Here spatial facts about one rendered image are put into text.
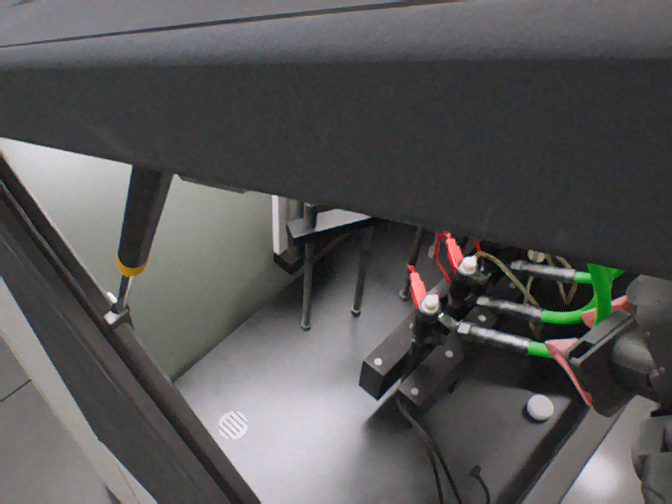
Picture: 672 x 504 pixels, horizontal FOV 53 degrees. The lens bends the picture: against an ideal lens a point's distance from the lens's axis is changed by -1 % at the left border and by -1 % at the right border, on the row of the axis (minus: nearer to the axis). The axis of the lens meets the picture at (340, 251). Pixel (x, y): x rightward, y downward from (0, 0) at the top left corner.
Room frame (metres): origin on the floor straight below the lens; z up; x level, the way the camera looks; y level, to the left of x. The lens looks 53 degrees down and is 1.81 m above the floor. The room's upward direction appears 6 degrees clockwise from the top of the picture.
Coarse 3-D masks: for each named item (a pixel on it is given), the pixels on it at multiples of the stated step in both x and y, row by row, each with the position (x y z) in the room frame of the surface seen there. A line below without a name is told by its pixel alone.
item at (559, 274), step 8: (512, 264) 0.56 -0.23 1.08; (520, 264) 0.55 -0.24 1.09; (528, 264) 0.55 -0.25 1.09; (536, 264) 0.55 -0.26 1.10; (512, 272) 0.55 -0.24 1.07; (520, 272) 0.55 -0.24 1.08; (528, 272) 0.54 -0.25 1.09; (536, 272) 0.54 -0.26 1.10; (544, 272) 0.53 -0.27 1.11; (552, 272) 0.53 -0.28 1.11; (560, 272) 0.52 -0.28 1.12; (568, 272) 0.52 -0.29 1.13; (576, 272) 0.52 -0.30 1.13; (616, 272) 0.49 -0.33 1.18; (560, 280) 0.52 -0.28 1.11; (568, 280) 0.51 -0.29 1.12; (576, 280) 0.51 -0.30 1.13; (584, 280) 0.50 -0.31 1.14
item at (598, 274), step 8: (592, 264) 0.36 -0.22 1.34; (592, 272) 0.36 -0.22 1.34; (600, 272) 0.36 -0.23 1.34; (592, 280) 0.36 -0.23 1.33; (600, 280) 0.36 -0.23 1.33; (600, 288) 0.35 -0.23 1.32; (608, 288) 0.36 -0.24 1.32; (600, 296) 0.35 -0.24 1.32; (608, 296) 0.35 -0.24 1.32; (600, 304) 0.35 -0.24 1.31; (608, 304) 0.35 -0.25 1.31; (600, 312) 0.35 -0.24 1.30; (608, 312) 0.35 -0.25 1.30; (600, 320) 0.34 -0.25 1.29; (536, 344) 0.37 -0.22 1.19; (528, 352) 0.37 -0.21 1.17; (536, 352) 0.37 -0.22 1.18; (544, 352) 0.36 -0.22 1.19
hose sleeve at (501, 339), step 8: (472, 328) 0.42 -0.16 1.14; (480, 328) 0.41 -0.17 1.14; (488, 328) 0.41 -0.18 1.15; (472, 336) 0.41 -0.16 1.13; (480, 336) 0.40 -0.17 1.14; (488, 336) 0.40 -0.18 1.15; (496, 336) 0.40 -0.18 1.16; (504, 336) 0.39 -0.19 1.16; (512, 336) 0.39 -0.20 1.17; (496, 344) 0.39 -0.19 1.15; (504, 344) 0.38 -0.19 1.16; (512, 344) 0.38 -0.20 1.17; (520, 344) 0.38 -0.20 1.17; (528, 344) 0.38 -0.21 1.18; (520, 352) 0.37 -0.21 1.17
